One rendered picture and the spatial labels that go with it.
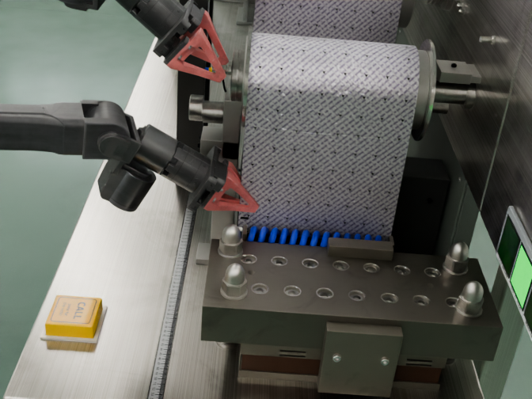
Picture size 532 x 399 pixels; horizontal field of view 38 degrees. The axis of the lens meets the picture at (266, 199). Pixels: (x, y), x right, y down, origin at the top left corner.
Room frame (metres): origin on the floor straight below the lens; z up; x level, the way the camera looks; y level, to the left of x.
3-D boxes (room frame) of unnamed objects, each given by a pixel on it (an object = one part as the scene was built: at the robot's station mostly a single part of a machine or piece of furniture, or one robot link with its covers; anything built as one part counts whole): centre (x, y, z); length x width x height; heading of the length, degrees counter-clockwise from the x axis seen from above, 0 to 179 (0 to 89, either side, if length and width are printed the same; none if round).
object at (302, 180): (1.00, -0.08, 1.11); 0.23 x 0.01 x 0.18; 92
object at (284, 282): (0.88, -0.13, 1.00); 0.40 x 0.16 x 0.06; 92
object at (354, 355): (0.79, -0.14, 0.96); 0.10 x 0.03 x 0.11; 92
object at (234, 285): (0.83, 0.03, 1.05); 0.04 x 0.04 x 0.04
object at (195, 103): (1.09, 0.12, 1.18); 0.04 x 0.02 x 0.04; 2
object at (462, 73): (1.07, -0.26, 1.28); 0.06 x 0.05 x 0.02; 92
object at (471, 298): (0.84, -0.29, 1.05); 0.04 x 0.04 x 0.04
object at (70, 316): (0.89, 0.27, 0.91); 0.07 x 0.07 x 0.02; 2
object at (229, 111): (1.09, 0.08, 1.05); 0.06 x 0.05 x 0.31; 92
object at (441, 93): (1.07, -0.25, 1.25); 0.07 x 0.04 x 0.04; 92
